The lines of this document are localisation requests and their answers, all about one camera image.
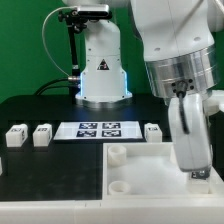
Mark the white marker sheet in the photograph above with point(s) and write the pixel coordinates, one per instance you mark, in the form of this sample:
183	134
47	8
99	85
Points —
98	130

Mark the white square tabletop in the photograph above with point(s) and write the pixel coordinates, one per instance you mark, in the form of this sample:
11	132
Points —
137	170

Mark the black camera on stand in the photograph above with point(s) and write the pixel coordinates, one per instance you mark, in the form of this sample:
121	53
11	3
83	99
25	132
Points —
76	21

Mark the white part at left edge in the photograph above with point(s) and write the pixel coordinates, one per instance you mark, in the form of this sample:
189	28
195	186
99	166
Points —
1	169

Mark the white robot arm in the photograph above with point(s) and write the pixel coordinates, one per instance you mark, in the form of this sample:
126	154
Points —
179	54

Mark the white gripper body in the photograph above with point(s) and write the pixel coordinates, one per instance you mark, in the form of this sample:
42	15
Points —
193	151

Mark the white L-shaped obstacle wall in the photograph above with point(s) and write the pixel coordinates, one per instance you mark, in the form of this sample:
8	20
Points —
147	210

